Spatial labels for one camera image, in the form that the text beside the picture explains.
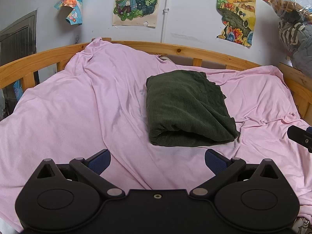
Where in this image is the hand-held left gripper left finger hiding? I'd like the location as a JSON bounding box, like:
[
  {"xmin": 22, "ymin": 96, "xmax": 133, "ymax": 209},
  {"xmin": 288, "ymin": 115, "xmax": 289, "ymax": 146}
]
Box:
[{"xmin": 36, "ymin": 149, "xmax": 125, "ymax": 198}]

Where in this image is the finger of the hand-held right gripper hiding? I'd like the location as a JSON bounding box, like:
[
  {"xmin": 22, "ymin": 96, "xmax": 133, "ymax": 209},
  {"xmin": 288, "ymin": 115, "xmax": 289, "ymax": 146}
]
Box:
[{"xmin": 287, "ymin": 125, "xmax": 312, "ymax": 153}]

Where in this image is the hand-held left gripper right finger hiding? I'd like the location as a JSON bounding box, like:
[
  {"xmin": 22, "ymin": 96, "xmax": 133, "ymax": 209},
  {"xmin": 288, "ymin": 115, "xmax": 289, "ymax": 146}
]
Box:
[{"xmin": 190, "ymin": 149, "xmax": 280, "ymax": 198}]

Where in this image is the dark green corduroy garment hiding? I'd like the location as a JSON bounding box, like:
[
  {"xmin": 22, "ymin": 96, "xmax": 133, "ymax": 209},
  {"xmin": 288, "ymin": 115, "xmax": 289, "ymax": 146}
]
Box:
[{"xmin": 145, "ymin": 70, "xmax": 241, "ymax": 148}]

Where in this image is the pink bed sheet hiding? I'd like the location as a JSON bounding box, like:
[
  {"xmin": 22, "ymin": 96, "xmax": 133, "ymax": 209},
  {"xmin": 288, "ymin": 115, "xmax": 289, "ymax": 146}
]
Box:
[{"xmin": 0, "ymin": 37, "xmax": 312, "ymax": 233}]

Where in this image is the printed cloth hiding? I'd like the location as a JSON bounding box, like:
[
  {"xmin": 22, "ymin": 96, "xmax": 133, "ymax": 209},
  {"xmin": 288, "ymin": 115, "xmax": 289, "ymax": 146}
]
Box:
[{"xmin": 293, "ymin": 215, "xmax": 312, "ymax": 234}]

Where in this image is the striped garment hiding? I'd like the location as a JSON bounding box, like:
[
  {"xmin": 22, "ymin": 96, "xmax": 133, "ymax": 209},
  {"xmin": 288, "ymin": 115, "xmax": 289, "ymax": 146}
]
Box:
[{"xmin": 278, "ymin": 21, "xmax": 312, "ymax": 55}]

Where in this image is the small blue poster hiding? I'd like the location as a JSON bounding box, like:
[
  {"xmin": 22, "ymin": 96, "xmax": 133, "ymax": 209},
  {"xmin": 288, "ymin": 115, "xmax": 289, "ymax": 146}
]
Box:
[{"xmin": 13, "ymin": 80, "xmax": 24, "ymax": 101}]

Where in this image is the clear plastic bag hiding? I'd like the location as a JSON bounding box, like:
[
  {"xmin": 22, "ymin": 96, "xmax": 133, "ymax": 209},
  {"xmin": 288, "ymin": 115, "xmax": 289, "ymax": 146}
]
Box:
[{"xmin": 268, "ymin": 0, "xmax": 312, "ymax": 72}]

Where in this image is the torn colourful landscape poster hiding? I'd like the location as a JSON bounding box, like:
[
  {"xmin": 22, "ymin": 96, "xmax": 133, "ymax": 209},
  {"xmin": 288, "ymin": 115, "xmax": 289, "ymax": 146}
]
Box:
[{"xmin": 216, "ymin": 0, "xmax": 257, "ymax": 47}]

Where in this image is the grey metal door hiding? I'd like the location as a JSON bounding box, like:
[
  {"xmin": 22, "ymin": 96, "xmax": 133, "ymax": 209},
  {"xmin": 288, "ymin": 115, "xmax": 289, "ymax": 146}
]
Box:
[{"xmin": 0, "ymin": 9, "xmax": 38, "ymax": 67}]

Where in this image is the orange-haired cartoon character poster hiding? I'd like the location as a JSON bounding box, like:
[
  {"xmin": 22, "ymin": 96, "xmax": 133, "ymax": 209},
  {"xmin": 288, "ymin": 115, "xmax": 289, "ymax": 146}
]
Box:
[{"xmin": 54, "ymin": 0, "xmax": 83, "ymax": 26}]

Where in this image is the blond cartoon character poster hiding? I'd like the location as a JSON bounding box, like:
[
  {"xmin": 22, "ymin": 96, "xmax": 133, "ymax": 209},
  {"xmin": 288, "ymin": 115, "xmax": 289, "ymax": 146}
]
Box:
[{"xmin": 112, "ymin": 0, "xmax": 163, "ymax": 29}]

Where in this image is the wooden bed frame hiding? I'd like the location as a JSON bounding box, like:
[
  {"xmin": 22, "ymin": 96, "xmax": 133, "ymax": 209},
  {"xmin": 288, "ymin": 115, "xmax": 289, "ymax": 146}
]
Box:
[{"xmin": 0, "ymin": 37, "xmax": 312, "ymax": 120}]

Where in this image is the white wall pipe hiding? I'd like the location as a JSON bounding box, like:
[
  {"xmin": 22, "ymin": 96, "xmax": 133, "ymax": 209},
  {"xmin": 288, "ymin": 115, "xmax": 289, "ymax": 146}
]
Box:
[{"xmin": 160, "ymin": 0, "xmax": 170, "ymax": 43}]

